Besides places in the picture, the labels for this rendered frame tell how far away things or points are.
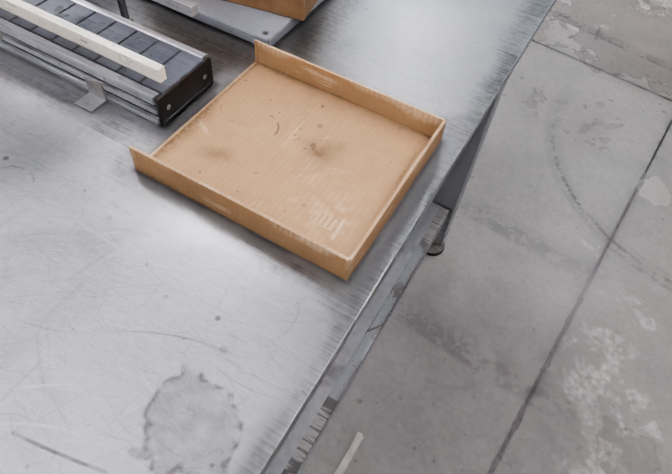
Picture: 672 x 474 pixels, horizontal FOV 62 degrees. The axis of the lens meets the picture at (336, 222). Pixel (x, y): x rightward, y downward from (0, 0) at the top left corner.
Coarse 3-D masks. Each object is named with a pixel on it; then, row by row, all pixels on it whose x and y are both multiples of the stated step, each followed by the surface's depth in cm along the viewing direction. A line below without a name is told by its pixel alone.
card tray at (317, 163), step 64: (256, 64) 82; (192, 128) 73; (256, 128) 74; (320, 128) 74; (384, 128) 75; (192, 192) 65; (256, 192) 67; (320, 192) 68; (384, 192) 68; (320, 256) 60
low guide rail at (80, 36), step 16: (0, 0) 74; (16, 0) 74; (32, 16) 73; (48, 16) 72; (64, 32) 72; (80, 32) 70; (96, 48) 70; (112, 48) 69; (128, 64) 69; (144, 64) 68; (160, 64) 68; (160, 80) 68
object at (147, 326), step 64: (128, 0) 90; (384, 0) 95; (448, 0) 97; (512, 0) 98; (0, 64) 78; (320, 64) 83; (384, 64) 84; (448, 64) 86; (512, 64) 87; (0, 128) 71; (64, 128) 72; (128, 128) 73; (448, 128) 77; (0, 192) 65; (64, 192) 65; (128, 192) 66; (0, 256) 60; (64, 256) 60; (128, 256) 61; (192, 256) 61; (256, 256) 62; (384, 256) 63; (0, 320) 55; (64, 320) 56; (128, 320) 56; (192, 320) 57; (256, 320) 57; (320, 320) 58; (0, 384) 51; (64, 384) 52; (128, 384) 52; (192, 384) 53; (256, 384) 53; (0, 448) 48; (64, 448) 49; (128, 448) 49; (192, 448) 49; (256, 448) 50
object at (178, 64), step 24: (24, 0) 80; (48, 0) 80; (24, 24) 76; (96, 24) 77; (120, 24) 78; (72, 48) 74; (144, 48) 75; (168, 48) 75; (120, 72) 72; (168, 72) 72
